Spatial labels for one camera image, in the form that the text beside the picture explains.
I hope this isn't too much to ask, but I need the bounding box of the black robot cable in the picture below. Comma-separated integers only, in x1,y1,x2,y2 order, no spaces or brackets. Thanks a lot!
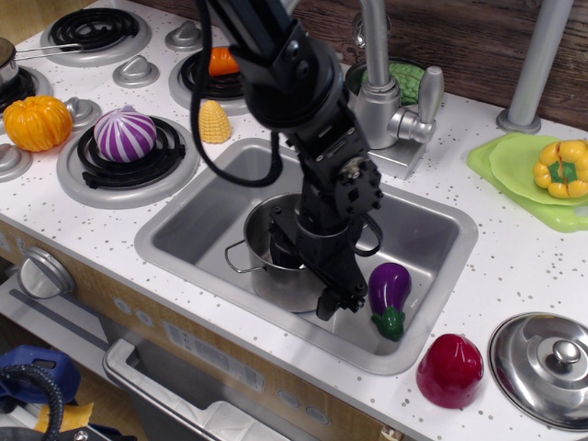
189,0,282,188

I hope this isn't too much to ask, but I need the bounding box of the purple striped toy onion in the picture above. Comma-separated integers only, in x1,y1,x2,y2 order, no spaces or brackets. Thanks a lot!
94,105,157,164

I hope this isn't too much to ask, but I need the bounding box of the grey oven dial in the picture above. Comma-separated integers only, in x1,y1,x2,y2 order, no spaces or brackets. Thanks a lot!
17,246,75,300

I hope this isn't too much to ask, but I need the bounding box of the black braided hose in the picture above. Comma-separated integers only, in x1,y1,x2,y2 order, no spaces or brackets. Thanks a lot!
0,364,65,441

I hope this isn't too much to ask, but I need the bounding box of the green toy vegetable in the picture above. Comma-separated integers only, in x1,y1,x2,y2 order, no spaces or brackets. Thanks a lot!
389,62,424,106

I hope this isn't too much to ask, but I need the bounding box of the light green cutting board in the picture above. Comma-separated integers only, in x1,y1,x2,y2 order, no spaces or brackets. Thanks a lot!
467,133,587,232

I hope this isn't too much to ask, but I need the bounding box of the silver toy faucet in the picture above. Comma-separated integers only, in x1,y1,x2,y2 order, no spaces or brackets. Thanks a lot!
352,1,445,179

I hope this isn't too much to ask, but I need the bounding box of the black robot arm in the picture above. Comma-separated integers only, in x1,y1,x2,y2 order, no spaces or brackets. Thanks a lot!
190,1,382,320

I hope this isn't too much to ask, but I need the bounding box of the red toy pepper half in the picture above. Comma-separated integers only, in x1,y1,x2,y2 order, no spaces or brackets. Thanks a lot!
416,334,484,409

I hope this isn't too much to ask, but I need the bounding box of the front right black burner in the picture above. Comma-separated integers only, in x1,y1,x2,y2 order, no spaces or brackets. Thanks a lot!
57,118,199,209

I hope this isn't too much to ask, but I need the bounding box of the small steel saucepan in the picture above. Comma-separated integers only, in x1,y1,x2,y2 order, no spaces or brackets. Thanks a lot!
1,38,84,92

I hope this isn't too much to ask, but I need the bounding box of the yellow toy corn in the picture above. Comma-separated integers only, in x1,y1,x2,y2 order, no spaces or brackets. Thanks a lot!
198,100,232,143

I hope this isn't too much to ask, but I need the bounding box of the stainless steel pot lid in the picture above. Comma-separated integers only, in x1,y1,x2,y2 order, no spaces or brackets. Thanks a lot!
488,312,587,432

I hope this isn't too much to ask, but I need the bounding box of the grey toy sink basin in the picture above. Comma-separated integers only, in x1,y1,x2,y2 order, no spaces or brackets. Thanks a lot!
135,148,478,375

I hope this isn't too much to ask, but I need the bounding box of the grey oven door handle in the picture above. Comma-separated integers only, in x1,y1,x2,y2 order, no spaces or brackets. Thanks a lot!
103,339,286,440

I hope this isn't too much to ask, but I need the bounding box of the rear left black burner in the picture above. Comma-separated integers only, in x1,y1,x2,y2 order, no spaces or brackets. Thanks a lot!
40,7,152,68

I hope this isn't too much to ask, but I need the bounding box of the orange toy pumpkin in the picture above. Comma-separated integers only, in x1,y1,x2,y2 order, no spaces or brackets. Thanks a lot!
3,96,73,153

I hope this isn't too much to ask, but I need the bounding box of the yellow tape piece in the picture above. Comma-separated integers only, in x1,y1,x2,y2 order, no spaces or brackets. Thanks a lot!
34,402,94,433

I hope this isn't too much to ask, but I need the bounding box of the black burner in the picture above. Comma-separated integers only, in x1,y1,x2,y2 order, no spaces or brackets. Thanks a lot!
40,7,152,68
57,118,199,209
1,67,53,113
168,51,248,117

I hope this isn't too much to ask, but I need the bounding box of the purple toy eggplant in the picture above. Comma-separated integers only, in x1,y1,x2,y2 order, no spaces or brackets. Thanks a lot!
368,263,412,342

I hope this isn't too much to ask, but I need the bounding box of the front left black burner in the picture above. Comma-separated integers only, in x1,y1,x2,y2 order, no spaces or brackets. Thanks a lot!
1,67,53,113

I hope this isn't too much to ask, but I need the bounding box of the blue clamp object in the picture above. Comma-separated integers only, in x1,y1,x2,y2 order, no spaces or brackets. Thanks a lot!
1,345,81,408

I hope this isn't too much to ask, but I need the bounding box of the light green plate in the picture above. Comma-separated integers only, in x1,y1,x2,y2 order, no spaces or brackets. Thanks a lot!
490,135,587,207

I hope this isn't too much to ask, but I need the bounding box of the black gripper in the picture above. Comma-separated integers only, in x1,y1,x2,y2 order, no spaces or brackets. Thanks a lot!
269,205,368,321

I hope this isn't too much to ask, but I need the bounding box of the yellow toy bell pepper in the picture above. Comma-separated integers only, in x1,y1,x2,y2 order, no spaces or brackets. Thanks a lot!
533,140,587,199

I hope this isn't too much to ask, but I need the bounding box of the orange toy carrot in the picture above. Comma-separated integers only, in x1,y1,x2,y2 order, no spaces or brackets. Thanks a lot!
209,47,240,76

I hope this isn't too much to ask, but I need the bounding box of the grey vertical post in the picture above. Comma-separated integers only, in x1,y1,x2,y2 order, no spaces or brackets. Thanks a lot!
496,0,573,134

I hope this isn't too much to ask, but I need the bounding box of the rear right black burner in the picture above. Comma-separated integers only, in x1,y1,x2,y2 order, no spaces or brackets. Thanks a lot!
168,51,248,117

